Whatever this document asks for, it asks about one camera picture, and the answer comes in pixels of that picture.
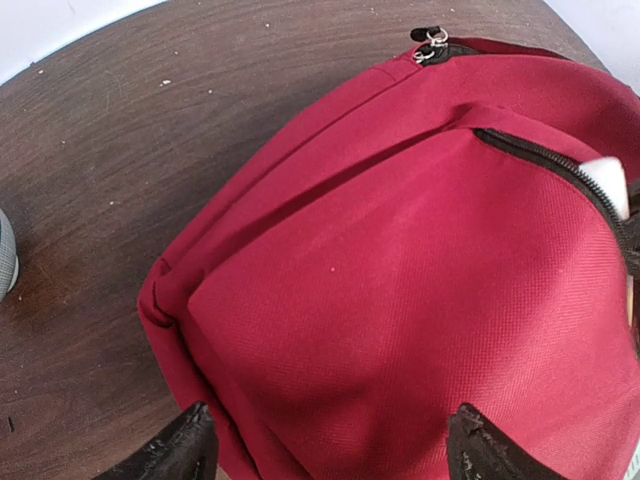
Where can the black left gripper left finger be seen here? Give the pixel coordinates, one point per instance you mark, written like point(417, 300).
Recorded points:
point(185, 449)

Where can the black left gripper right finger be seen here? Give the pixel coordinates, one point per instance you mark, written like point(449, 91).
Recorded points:
point(477, 449)

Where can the red student backpack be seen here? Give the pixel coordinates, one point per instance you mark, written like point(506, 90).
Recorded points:
point(420, 238)

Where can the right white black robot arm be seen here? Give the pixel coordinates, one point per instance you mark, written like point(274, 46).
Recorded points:
point(609, 176)

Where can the pale green patterned ceramic bowl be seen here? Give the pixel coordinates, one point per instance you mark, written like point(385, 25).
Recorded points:
point(9, 262)

